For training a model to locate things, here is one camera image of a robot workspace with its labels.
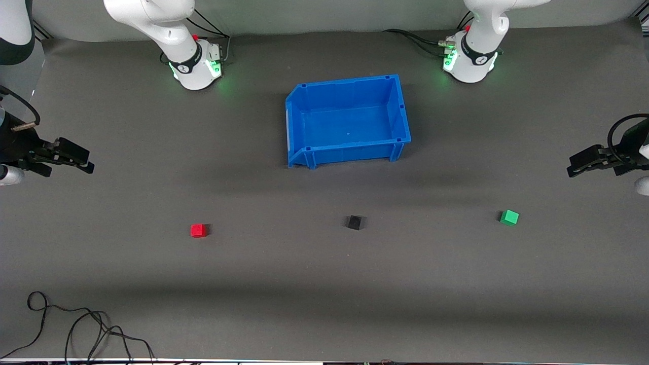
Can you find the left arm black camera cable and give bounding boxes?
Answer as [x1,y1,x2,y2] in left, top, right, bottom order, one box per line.
[607,114,649,164]

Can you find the dark grey table mat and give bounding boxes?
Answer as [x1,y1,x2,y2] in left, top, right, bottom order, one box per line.
[0,20,649,361]

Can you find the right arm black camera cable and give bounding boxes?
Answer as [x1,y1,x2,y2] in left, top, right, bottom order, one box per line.
[0,85,41,132]

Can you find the thin black loose cable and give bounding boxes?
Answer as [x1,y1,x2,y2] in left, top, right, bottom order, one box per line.
[0,291,110,358]
[65,309,155,363]

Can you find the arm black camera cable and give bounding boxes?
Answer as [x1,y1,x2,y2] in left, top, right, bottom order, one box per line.
[607,114,649,164]
[0,85,41,132]

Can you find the thick black base cable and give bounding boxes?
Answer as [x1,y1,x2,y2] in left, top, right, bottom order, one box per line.
[382,28,455,58]

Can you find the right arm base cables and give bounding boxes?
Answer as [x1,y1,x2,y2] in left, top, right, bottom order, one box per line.
[184,9,232,65]

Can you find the blue plastic bin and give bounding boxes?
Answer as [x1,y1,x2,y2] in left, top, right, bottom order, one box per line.
[285,74,412,170]

